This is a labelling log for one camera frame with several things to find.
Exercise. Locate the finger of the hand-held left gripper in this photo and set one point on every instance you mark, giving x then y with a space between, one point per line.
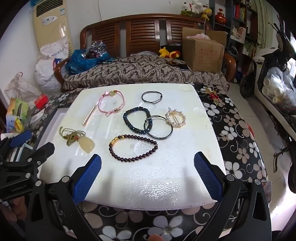
41 151
22 138

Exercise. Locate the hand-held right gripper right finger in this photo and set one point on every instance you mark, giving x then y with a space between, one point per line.
208 176

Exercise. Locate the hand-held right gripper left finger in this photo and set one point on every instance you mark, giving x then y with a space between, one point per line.
86 178

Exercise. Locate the round pearl hair clip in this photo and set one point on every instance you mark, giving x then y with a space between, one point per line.
183 118

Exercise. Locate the person's right hand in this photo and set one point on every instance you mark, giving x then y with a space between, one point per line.
154 238

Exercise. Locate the colourful printed box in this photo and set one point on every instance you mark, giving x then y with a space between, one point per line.
16 111

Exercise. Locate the small red box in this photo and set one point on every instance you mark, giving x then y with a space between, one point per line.
41 100

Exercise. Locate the white foam board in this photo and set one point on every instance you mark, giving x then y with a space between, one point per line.
161 176

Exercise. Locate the clear plastic bag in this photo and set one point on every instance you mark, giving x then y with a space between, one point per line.
18 88

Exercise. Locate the rhinestone bar hair clip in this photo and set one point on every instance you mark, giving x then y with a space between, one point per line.
89 115

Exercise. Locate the white woven sack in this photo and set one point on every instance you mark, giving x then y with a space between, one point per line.
46 69

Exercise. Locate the red and gold ornament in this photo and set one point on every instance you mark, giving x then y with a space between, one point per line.
214 96

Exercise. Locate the blue plastic bag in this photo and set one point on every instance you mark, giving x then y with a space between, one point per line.
78 61

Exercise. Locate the black phone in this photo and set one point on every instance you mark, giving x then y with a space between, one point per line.
185 67

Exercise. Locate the plastic bag of cups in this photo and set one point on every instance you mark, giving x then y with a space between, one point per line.
275 85

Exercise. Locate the shiny patterned foil bag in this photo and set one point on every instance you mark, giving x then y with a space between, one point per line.
96 48

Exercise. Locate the cream standing air conditioner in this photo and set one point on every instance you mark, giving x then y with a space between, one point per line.
49 23

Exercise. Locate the brown cardboard box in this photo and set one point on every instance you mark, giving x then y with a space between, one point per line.
203 55

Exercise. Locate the brown patterned sofa cushion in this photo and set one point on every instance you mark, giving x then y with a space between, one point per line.
138 69

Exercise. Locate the yellow and red plush toy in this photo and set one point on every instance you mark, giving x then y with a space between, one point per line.
172 54

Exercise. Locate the white and black scooter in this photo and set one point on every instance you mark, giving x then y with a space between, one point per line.
261 60

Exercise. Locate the black box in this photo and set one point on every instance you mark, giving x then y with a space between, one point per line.
175 46

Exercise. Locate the pink cloth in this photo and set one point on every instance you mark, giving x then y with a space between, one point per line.
200 36

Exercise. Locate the dark storage shelf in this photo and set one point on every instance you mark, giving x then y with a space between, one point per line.
252 27

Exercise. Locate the wooden slatted sofa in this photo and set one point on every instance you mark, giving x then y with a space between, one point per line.
141 30

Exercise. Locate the red vase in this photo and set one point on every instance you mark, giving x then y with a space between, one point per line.
220 17

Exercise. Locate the small yellow plush toy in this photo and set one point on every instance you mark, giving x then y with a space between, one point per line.
206 12

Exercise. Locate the green and white plush toy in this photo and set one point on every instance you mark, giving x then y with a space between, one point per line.
185 8

